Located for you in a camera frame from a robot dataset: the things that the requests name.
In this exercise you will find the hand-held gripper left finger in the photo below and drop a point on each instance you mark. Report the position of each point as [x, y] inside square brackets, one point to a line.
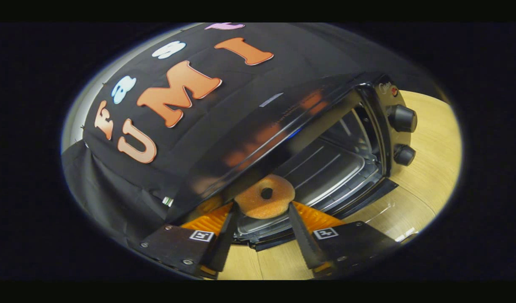
[222, 244]

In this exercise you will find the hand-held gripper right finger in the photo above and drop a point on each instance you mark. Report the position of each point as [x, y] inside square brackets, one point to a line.
[306, 242]

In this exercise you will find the brown glazed donut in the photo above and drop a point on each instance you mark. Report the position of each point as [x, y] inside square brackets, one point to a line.
[253, 202]

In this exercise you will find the black toaster oven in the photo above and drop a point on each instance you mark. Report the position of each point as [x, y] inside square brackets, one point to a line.
[403, 118]

